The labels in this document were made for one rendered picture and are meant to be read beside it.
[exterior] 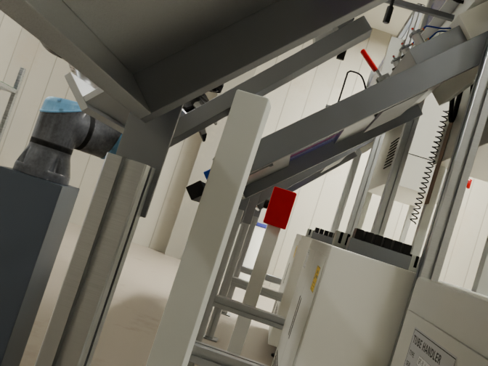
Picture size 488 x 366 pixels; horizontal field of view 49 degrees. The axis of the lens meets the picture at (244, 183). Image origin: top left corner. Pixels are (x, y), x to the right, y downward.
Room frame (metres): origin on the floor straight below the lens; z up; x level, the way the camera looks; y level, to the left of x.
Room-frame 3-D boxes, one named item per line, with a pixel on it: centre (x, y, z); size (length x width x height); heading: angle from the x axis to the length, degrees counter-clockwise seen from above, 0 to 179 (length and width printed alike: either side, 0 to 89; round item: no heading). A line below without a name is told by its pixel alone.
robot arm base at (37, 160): (1.49, 0.54, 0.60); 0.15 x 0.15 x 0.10
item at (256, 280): (2.30, -0.18, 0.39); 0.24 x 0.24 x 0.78; 85
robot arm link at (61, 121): (1.50, 0.54, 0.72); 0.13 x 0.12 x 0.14; 134
